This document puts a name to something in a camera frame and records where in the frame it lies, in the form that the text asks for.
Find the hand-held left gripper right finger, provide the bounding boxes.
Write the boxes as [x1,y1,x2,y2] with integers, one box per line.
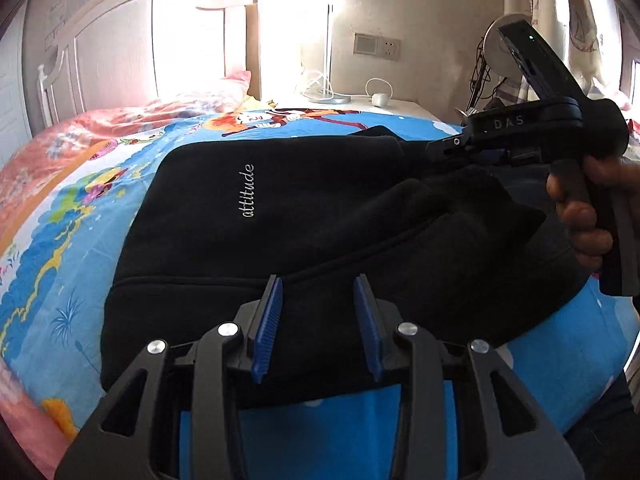
[353,274,587,480]

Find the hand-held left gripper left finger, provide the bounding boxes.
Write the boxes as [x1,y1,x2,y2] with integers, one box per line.
[54,274,284,480]

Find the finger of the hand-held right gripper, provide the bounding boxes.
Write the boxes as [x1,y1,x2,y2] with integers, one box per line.
[470,150,507,167]
[425,134,474,164]

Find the black pants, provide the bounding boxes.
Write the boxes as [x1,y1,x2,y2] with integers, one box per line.
[100,125,591,408]

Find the person's right hand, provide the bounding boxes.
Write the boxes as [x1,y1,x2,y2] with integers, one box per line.
[546,154,640,281]

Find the white nightstand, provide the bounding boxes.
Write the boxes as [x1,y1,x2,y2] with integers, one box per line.
[270,94,443,122]

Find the patterned curtain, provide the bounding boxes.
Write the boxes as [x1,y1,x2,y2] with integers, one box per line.
[504,0,628,108]

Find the round grey lamp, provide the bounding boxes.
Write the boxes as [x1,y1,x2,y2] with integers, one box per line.
[481,12,532,82]

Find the white desk lamp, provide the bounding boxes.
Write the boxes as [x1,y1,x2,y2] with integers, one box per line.
[299,2,352,107]

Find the cartoon printed blue cloth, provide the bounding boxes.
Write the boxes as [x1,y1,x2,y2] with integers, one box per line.
[0,105,631,480]

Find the brown wooden panel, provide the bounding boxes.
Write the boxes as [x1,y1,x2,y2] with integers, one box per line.
[244,4,263,102]

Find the person's dark clothing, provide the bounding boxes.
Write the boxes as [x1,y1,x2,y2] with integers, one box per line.
[565,375,640,480]

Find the pink floral bedspread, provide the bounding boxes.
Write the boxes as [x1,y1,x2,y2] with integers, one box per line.
[0,71,253,480]

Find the white headboard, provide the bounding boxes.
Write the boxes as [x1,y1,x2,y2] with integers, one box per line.
[25,0,261,128]

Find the white wardrobe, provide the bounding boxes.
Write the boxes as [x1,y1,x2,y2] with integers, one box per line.
[0,45,36,156]

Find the white charger with cable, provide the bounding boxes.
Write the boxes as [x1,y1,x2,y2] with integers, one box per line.
[365,77,397,107]

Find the wall socket panel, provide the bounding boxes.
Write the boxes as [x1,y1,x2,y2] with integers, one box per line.
[352,32,402,62]

